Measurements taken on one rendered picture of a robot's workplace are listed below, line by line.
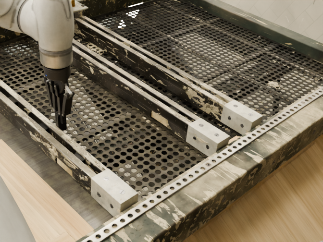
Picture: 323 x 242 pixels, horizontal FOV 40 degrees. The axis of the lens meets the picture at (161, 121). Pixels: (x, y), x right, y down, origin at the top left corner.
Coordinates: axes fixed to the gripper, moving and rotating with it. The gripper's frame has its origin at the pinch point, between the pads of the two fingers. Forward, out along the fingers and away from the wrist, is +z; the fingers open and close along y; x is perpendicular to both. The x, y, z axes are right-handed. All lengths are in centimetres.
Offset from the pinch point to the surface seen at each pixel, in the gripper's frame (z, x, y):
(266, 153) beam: 4, -42, -48
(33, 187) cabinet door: 6.5, 18.4, -13.5
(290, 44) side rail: 8, -123, -7
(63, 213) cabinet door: 6.5, 17.8, -26.7
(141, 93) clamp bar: 1.4, -31.8, -2.1
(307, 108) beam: 4, -76, -43
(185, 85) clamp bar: 2.4, -49.5, -6.7
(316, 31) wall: 160, -493, 143
